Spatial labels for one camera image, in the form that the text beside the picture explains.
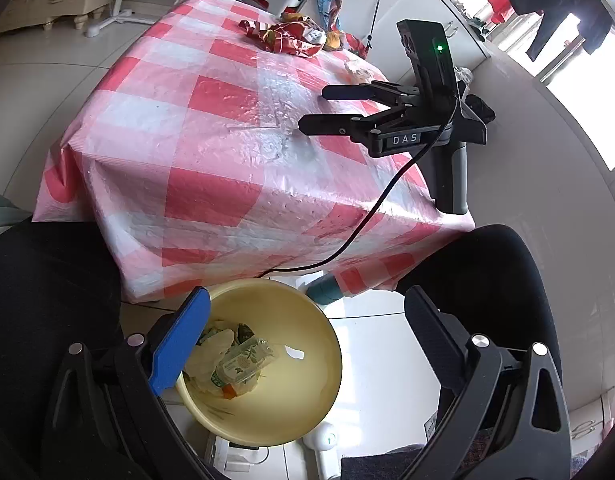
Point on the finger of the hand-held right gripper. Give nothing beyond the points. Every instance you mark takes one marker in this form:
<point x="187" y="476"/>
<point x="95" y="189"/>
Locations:
<point x="327" y="124"/>
<point x="347" y="92"/>

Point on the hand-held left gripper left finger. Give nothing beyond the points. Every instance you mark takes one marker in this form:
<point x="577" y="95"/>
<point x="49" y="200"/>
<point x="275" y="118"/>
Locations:
<point x="182" y="345"/>

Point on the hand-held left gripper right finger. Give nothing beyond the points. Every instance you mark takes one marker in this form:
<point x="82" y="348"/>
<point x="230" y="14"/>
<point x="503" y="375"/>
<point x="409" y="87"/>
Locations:
<point x="432" y="340"/>

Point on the large white bag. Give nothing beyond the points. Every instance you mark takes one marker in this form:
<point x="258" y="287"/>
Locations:
<point x="212" y="347"/>

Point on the clear plastic bottle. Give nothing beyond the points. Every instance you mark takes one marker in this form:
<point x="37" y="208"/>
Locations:
<point x="245" y="360"/>

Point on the orange carrot piece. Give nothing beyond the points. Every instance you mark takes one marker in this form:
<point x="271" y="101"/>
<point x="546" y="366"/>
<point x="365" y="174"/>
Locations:
<point x="229" y="391"/>

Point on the red snack wrapper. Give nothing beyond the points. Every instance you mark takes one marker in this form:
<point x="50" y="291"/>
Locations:
<point x="287" y="40"/>

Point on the yellow plastic bin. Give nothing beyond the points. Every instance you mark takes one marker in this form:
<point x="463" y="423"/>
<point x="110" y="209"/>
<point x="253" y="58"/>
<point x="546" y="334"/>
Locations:
<point x="297" y="400"/>

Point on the clear plastic wrap piece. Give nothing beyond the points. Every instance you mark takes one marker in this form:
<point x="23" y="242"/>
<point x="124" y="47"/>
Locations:
<point x="358" y="69"/>

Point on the small yellow mango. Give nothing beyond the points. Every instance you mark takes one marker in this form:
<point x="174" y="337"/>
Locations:
<point x="332" y="41"/>

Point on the person's right leg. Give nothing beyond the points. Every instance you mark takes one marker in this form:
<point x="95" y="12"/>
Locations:
<point x="487" y="270"/>

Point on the person's leg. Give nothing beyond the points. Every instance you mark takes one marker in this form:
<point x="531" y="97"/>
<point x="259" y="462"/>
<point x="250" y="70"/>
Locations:
<point x="487" y="270"/>
<point x="42" y="285"/>

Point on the white paper scrap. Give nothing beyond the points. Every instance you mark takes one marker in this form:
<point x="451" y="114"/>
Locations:
<point x="295" y="353"/>

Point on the teal table leg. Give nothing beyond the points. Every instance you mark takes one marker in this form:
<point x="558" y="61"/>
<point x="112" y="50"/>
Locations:
<point x="327" y="290"/>

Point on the white power strip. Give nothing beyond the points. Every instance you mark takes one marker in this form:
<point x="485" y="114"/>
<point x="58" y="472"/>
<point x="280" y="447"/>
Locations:
<point x="237" y="457"/>

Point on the red white checkered tablecloth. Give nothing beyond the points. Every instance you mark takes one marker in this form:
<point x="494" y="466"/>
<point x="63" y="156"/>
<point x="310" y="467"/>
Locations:
<point x="187" y="135"/>

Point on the white round charger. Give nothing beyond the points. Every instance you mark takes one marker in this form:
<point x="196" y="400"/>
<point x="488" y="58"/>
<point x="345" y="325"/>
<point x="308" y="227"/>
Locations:
<point x="321" y="440"/>

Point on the person's left leg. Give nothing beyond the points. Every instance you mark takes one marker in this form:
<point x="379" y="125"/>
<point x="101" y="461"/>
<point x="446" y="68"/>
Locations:
<point x="42" y="285"/>

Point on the black hanging garment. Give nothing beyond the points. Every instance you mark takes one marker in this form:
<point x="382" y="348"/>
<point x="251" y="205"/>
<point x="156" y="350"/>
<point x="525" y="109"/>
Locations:
<point x="562" y="5"/>

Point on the teal grey sofa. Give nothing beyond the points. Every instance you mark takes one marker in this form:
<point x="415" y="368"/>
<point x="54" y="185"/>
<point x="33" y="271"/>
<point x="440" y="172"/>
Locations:
<point x="2" y="207"/>

